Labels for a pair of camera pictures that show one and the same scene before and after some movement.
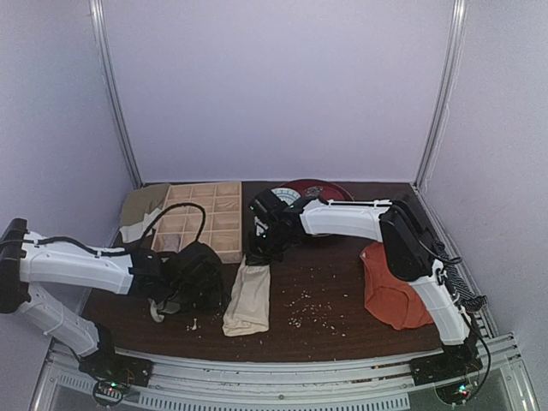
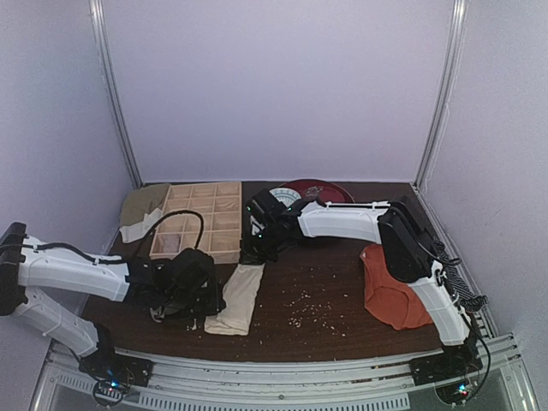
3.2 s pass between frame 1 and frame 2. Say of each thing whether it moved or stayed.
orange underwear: stayed
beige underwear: moved
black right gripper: stayed
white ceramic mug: stayed
